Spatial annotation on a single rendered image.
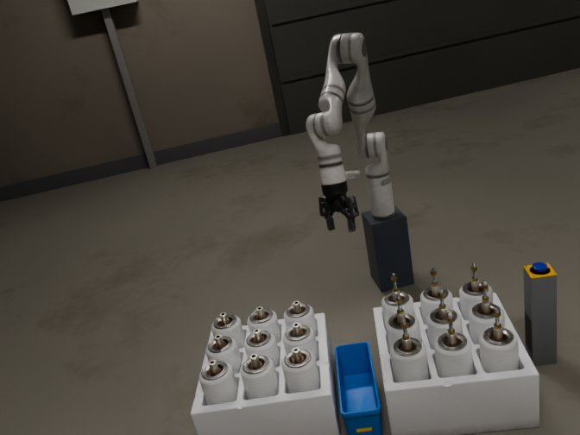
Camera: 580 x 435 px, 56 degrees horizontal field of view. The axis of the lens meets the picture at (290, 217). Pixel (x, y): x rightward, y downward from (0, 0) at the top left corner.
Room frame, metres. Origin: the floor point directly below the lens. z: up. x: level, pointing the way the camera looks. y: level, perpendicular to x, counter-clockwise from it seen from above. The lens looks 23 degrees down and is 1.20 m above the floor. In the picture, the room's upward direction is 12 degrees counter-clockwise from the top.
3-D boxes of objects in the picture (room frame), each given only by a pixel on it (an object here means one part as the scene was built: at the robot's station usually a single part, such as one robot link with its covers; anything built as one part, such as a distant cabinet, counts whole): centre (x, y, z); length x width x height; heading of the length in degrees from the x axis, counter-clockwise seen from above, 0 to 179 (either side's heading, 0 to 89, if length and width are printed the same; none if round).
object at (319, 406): (1.36, 0.17, 0.09); 0.39 x 0.39 x 0.18; 84
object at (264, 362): (1.24, 0.18, 0.25); 0.08 x 0.08 x 0.01
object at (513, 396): (1.28, -0.37, 0.09); 0.39 x 0.39 x 0.18; 82
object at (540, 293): (1.31, -0.67, 0.16); 0.07 x 0.07 x 0.31; 82
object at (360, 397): (1.27, -0.09, 0.06); 0.30 x 0.11 x 0.12; 174
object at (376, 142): (1.93, -0.36, 0.54); 0.09 x 0.09 x 0.17; 73
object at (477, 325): (1.26, -0.49, 0.16); 0.10 x 0.10 x 0.18
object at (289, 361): (1.23, 0.06, 0.25); 0.08 x 0.08 x 0.01
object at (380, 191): (1.93, -0.36, 0.39); 0.09 x 0.09 x 0.17; 5
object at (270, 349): (1.36, 0.17, 0.16); 0.10 x 0.10 x 0.18
